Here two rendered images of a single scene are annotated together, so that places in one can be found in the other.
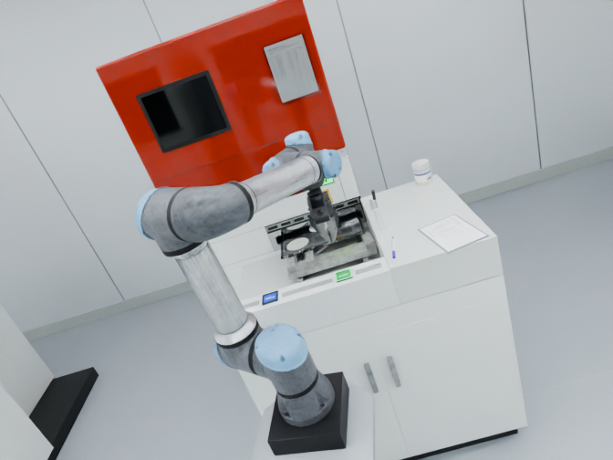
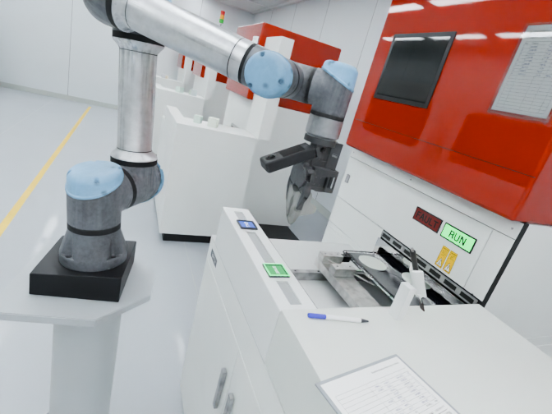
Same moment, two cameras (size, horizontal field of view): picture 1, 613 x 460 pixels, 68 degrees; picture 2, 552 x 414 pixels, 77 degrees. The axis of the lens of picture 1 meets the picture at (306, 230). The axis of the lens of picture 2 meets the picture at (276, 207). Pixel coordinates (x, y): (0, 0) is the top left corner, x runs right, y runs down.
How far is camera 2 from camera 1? 1.17 m
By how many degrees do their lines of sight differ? 54
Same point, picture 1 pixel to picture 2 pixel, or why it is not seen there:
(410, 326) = (254, 400)
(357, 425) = (55, 304)
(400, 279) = (278, 336)
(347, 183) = (480, 271)
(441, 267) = (305, 393)
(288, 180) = (181, 27)
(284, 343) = (86, 171)
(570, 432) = not seen: outside the picture
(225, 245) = (353, 214)
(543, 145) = not seen: outside the picture
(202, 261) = (121, 58)
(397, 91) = not seen: outside the picture
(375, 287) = (265, 310)
